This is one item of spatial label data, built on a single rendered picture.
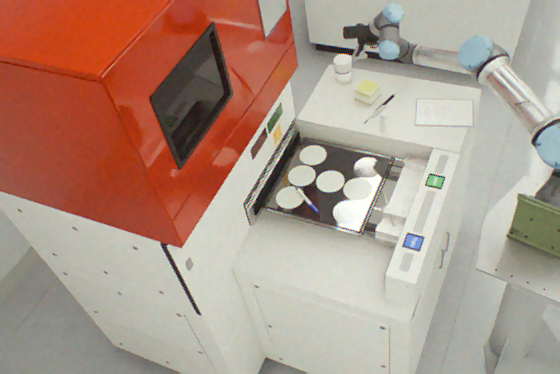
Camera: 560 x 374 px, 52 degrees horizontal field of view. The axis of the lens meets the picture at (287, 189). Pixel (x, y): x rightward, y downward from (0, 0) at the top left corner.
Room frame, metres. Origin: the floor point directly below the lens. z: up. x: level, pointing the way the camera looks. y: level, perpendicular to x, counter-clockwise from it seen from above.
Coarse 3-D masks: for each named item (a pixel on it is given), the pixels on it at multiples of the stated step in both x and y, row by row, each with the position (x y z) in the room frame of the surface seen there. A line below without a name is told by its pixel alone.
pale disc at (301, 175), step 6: (294, 168) 1.45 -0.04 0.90; (300, 168) 1.45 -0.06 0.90; (306, 168) 1.44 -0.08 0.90; (312, 168) 1.44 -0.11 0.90; (294, 174) 1.42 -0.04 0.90; (300, 174) 1.42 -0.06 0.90; (306, 174) 1.41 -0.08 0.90; (312, 174) 1.41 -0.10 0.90; (294, 180) 1.40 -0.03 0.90; (300, 180) 1.39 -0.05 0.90; (306, 180) 1.38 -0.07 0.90; (312, 180) 1.38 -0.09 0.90
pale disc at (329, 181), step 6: (324, 174) 1.39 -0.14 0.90; (330, 174) 1.39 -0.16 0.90; (336, 174) 1.38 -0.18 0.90; (318, 180) 1.37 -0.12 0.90; (324, 180) 1.37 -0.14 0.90; (330, 180) 1.36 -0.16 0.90; (336, 180) 1.35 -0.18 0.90; (342, 180) 1.35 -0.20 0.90; (318, 186) 1.34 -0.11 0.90; (324, 186) 1.34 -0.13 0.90; (330, 186) 1.33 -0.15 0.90; (336, 186) 1.33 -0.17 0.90
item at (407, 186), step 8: (408, 168) 1.36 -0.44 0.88; (400, 176) 1.33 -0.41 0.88; (408, 176) 1.32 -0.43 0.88; (416, 176) 1.31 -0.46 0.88; (400, 184) 1.29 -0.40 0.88; (408, 184) 1.29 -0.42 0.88; (416, 184) 1.28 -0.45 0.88; (400, 192) 1.26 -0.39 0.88; (408, 192) 1.25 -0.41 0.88; (392, 200) 1.23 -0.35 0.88; (400, 200) 1.22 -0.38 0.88; (408, 200) 1.22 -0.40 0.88; (400, 208) 1.19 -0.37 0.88; (408, 208) 1.18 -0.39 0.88; (392, 224) 1.13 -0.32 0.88; (400, 224) 1.12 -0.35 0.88; (376, 240) 1.09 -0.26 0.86; (384, 240) 1.07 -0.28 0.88; (392, 240) 1.07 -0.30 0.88
